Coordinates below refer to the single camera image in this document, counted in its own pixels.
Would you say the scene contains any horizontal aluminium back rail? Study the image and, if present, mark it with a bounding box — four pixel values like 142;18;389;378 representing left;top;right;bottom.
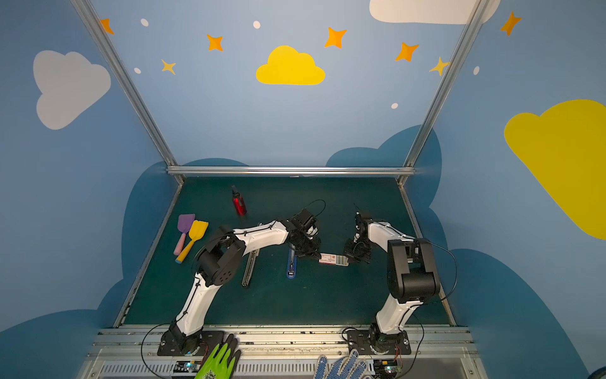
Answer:
167;166;415;176

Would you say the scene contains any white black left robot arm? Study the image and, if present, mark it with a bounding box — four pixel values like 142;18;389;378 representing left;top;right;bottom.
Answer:
165;210;320;350

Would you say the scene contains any left corner aluminium post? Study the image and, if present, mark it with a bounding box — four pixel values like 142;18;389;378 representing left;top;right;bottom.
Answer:
71;0;178;168

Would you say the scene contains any yellow spatula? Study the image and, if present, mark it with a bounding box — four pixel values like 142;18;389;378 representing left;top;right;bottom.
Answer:
175;220;209;264

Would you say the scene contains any corner aluminium post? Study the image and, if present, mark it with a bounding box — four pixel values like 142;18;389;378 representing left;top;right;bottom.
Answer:
398;0;491;190
71;0;178;168

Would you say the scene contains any purple spatula pink handle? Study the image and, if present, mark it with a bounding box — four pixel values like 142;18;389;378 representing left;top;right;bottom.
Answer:
174;214;196;256

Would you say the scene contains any blue dotted white glove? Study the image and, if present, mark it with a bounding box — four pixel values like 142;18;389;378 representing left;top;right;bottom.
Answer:
313;349;372;379

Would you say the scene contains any long metal stapler magazine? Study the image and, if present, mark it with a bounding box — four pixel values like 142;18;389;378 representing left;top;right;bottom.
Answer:
241;250;260;288

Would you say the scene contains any right corner aluminium post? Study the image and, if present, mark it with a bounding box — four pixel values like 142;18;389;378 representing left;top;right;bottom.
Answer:
398;0;491;190

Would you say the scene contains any red white staple box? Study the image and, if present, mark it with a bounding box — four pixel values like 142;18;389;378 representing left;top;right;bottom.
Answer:
319;254;349;267

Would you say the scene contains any red metal bottle black cap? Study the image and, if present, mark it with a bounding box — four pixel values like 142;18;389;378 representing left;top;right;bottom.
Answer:
231;185;247;216

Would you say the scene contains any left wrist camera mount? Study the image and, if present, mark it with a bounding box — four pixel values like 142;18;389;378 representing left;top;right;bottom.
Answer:
291;208;317;236

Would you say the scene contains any front aluminium base frame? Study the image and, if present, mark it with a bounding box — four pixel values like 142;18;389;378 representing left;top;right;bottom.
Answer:
78;325;488;378

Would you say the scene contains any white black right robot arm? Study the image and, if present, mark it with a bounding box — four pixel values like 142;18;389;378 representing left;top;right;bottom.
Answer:
344;214;441;347

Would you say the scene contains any green work glove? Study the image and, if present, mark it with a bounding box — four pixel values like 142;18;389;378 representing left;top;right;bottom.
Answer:
195;334;241;379

